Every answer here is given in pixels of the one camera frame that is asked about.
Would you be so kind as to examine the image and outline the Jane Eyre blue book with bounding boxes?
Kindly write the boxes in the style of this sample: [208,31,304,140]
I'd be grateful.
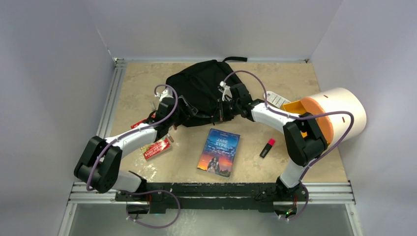
[197,128,240,178]

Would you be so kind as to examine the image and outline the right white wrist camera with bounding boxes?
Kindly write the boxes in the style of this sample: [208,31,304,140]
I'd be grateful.
[219,81,233,101]

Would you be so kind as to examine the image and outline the white cylinder orange drawer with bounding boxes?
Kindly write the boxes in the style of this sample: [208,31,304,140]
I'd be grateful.
[282,88,367,148]

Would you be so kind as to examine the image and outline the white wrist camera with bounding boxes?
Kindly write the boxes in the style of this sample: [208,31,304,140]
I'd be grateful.
[154,88,174,102]
[219,81,233,101]

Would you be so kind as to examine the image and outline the black student backpack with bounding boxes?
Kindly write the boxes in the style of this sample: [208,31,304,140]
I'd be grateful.
[166,57,247,127]

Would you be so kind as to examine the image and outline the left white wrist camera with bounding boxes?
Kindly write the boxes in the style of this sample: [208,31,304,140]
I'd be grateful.
[154,88,174,102]

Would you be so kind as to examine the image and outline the white brown-tipped pen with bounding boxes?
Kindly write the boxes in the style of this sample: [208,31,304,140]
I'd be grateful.
[167,134,174,143]

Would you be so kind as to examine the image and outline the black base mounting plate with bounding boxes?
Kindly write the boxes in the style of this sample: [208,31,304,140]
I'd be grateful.
[116,182,308,213]

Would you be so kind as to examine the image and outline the pink black highlighter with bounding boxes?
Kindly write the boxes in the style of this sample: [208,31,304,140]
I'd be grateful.
[259,138,275,158]

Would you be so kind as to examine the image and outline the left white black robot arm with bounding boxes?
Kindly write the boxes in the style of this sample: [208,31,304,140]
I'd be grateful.
[74,96,198,201]

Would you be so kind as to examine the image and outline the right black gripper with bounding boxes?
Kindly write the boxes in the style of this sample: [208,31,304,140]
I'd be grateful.
[211,98,241,123]

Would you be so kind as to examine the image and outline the aluminium frame rails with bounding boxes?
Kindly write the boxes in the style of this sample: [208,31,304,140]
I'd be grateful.
[59,58,364,236]

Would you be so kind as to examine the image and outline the red Treehouse book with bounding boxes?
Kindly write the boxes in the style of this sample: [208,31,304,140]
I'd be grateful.
[140,133,172,161]

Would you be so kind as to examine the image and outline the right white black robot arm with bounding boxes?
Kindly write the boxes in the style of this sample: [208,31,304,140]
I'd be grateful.
[218,82,328,200]

